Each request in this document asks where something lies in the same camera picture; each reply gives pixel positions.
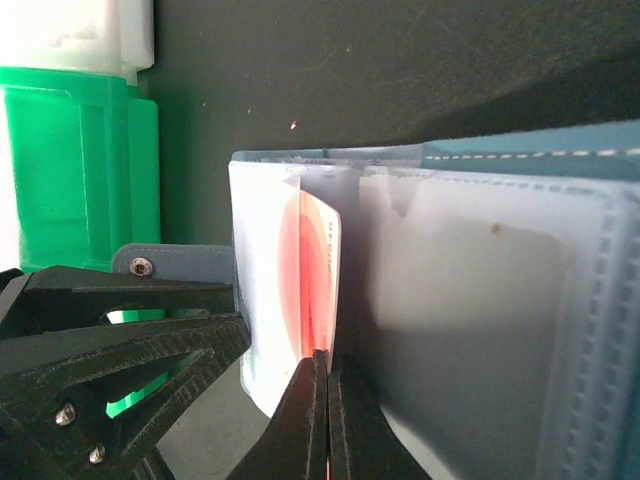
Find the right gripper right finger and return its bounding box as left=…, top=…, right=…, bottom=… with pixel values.
left=328, top=357, right=430, bottom=480

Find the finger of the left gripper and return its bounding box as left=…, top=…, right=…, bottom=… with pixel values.
left=1, top=266, right=235, bottom=345
left=1, top=313, right=250, bottom=479

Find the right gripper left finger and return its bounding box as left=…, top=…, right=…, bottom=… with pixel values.
left=228, top=350, right=328, bottom=479

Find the green bin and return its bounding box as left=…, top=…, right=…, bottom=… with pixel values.
left=0, top=65, right=162, bottom=274

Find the red white card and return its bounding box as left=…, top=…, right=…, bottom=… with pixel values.
left=278, top=190, right=342, bottom=360

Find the blue card holder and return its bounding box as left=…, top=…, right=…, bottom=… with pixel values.
left=112, top=120, right=639, bottom=479

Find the white bin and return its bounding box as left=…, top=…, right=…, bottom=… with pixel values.
left=1, top=0, right=155, bottom=85

